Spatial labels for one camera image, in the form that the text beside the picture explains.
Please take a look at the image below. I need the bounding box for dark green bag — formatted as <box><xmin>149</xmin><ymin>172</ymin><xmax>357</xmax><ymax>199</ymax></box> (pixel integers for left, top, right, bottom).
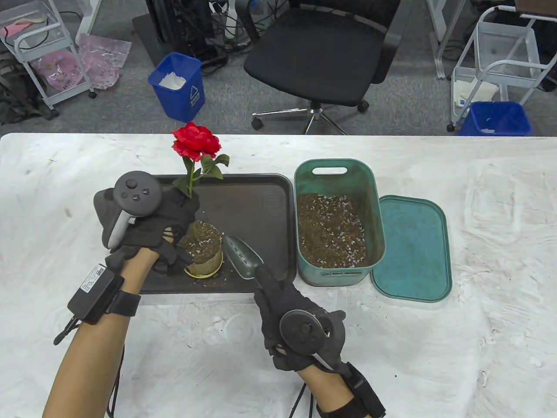
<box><xmin>0</xmin><ymin>52</ymin><xmax>60</xmax><ymax>125</ymax></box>

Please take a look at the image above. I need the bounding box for teal plastic storage box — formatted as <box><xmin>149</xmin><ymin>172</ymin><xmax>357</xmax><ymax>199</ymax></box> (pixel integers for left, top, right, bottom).
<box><xmin>294</xmin><ymin>158</ymin><xmax>387</xmax><ymax>287</ymax></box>

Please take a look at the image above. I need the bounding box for yellow ribbed flower pot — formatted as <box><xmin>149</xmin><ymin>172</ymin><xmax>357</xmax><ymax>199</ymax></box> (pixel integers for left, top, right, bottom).
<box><xmin>178</xmin><ymin>220</ymin><xmax>224</xmax><ymax>278</ymax></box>

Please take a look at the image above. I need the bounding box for black wrist strap device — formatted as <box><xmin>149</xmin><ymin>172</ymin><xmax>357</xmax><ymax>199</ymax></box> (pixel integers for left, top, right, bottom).
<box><xmin>53</xmin><ymin>263</ymin><xmax>142</xmax><ymax>346</ymax></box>
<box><xmin>315</xmin><ymin>361</ymin><xmax>387</xmax><ymax>418</ymax></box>

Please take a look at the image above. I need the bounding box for dark brown plastic tray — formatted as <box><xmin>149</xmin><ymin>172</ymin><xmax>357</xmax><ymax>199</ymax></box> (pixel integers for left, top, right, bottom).
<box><xmin>126</xmin><ymin>174</ymin><xmax>298</xmax><ymax>294</ymax></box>

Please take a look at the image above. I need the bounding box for person's left hand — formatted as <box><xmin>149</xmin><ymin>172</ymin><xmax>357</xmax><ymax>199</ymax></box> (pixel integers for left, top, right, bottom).
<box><xmin>94</xmin><ymin>187</ymin><xmax>201</xmax><ymax>276</ymax></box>

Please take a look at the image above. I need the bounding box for green garden trowel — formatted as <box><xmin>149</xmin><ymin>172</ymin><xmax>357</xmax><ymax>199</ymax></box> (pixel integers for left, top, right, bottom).
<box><xmin>223</xmin><ymin>235</ymin><xmax>264</xmax><ymax>280</ymax></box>

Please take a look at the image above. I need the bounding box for pink paper piece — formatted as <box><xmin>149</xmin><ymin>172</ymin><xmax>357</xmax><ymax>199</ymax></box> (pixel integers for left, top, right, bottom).
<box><xmin>0</xmin><ymin>21</ymin><xmax>34</xmax><ymax>38</ymax></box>

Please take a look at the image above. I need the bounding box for blue bin with white symbol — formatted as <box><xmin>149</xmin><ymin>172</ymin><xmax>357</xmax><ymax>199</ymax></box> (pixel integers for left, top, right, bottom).
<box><xmin>148</xmin><ymin>52</ymin><xmax>206</xmax><ymax>124</ymax></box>

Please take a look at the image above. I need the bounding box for black computer tower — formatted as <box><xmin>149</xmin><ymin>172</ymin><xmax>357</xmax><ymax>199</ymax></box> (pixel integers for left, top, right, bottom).
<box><xmin>145</xmin><ymin>0</ymin><xmax>217</xmax><ymax>59</ymax></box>

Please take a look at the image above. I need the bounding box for white crumpled paper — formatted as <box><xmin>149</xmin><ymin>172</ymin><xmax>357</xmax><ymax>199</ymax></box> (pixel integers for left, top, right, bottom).
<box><xmin>158</xmin><ymin>72</ymin><xmax>188</xmax><ymax>91</ymax></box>

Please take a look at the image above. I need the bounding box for black office chair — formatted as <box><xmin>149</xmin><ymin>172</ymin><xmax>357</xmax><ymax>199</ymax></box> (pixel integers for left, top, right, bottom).
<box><xmin>235</xmin><ymin>0</ymin><xmax>403</xmax><ymax>135</ymax></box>

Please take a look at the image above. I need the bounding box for white grey hand controller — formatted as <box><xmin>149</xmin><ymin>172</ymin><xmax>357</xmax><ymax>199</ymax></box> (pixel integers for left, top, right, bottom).
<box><xmin>279</xmin><ymin>309</ymin><xmax>336</xmax><ymax>371</ymax></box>

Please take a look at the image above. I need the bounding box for red artificial rose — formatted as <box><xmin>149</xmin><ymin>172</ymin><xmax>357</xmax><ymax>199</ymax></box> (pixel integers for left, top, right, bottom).
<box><xmin>171</xmin><ymin>121</ymin><xmax>230</xmax><ymax>202</ymax></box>

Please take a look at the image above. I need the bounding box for white desk leg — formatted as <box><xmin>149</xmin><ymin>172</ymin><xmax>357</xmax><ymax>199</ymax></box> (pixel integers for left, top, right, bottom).
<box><xmin>426</xmin><ymin>0</ymin><xmax>455</xmax><ymax>80</ymax></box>

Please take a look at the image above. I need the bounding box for plain blue plastic bin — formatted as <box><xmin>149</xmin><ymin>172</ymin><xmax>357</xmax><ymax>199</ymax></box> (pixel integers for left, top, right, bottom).
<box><xmin>458</xmin><ymin>101</ymin><xmax>533</xmax><ymax>137</ymax></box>

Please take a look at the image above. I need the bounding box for white mesh basket trolley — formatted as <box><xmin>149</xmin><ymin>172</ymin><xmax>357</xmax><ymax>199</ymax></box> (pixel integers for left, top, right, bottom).
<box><xmin>447</xmin><ymin>7</ymin><xmax>557</xmax><ymax>132</ymax></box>

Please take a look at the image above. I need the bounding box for black cable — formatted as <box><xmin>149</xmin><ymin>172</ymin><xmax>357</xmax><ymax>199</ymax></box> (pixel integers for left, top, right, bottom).
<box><xmin>106</xmin><ymin>344</ymin><xmax>127</xmax><ymax>418</ymax></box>
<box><xmin>287</xmin><ymin>383</ymin><xmax>316</xmax><ymax>418</ymax></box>

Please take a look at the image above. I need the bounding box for white power strip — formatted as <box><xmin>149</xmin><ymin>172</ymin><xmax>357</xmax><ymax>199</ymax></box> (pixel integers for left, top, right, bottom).
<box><xmin>209</xmin><ymin>0</ymin><xmax>239</xmax><ymax>40</ymax></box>

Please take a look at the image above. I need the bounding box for white box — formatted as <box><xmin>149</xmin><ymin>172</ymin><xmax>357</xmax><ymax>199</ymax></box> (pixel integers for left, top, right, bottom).
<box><xmin>453</xmin><ymin>81</ymin><xmax>499</xmax><ymax>108</ymax></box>

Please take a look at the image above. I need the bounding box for person's left forearm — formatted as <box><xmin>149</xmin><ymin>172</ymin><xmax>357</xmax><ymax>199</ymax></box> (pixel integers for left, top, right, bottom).
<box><xmin>42</xmin><ymin>248</ymin><xmax>159</xmax><ymax>418</ymax></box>

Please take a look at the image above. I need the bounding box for pink plastic bag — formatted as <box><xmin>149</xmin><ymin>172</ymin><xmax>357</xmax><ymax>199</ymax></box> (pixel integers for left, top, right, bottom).
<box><xmin>31</xmin><ymin>48</ymin><xmax>86</xmax><ymax>92</ymax></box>
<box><xmin>77</xmin><ymin>34</ymin><xmax>132</xmax><ymax>91</ymax></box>

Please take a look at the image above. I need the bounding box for white trolley with clear trays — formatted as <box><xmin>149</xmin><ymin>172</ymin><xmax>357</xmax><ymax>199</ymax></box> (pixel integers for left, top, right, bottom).
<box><xmin>0</xmin><ymin>0</ymin><xmax>97</xmax><ymax>110</ymax></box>

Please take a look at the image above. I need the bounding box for dark grey hand controller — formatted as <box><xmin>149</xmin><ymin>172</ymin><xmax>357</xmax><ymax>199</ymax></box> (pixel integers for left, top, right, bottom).
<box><xmin>107</xmin><ymin>171</ymin><xmax>164</xmax><ymax>249</ymax></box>

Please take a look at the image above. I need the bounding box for teal plastic box lid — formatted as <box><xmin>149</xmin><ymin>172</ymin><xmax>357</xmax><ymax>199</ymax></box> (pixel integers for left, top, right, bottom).
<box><xmin>371</xmin><ymin>195</ymin><xmax>453</xmax><ymax>303</ymax></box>

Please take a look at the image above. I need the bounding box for person's right hand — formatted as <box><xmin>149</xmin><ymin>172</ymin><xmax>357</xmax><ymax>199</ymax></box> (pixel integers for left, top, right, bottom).
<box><xmin>254</xmin><ymin>264</ymin><xmax>347</xmax><ymax>374</ymax></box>

